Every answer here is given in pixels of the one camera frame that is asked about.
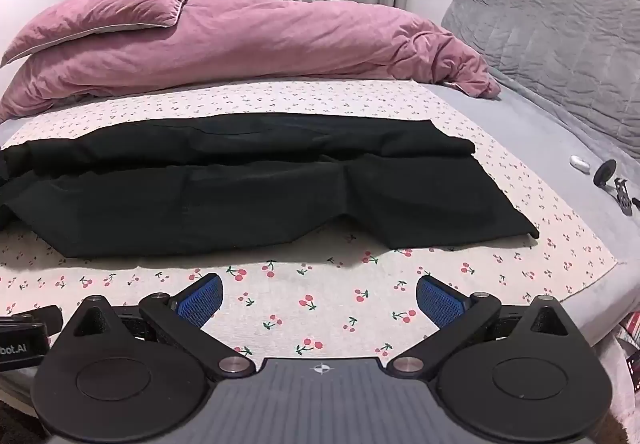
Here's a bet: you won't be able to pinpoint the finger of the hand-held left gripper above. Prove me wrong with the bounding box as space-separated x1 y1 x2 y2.
0 305 64 331

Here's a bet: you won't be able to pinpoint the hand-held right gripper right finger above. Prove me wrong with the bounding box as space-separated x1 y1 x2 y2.
386 274 581 383

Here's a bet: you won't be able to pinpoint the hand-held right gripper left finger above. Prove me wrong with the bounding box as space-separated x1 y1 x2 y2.
62 273 257 382

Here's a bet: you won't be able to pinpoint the black pants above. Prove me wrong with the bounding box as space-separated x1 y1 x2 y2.
0 113 541 259

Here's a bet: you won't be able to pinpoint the cherry print sheet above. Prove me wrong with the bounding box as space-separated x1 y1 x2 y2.
0 80 619 377

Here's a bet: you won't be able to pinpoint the grey bed sheet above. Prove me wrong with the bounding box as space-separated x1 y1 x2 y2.
422 70 640 330

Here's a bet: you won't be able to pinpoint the red white printed cloth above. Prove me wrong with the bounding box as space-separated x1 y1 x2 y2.
616 310 640 397

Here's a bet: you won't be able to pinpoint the pink duvet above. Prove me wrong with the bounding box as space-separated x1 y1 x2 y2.
0 0 502 123

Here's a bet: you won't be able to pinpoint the grey quilted headboard cover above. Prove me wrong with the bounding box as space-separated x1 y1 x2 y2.
440 0 640 161

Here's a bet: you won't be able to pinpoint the pink pillow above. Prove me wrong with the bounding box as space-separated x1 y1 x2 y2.
0 0 202 68

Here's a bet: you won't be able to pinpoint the black round disc mount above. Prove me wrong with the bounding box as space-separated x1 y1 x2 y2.
593 159 620 188

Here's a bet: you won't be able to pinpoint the black clip bracket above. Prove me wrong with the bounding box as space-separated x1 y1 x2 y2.
610 177 640 218

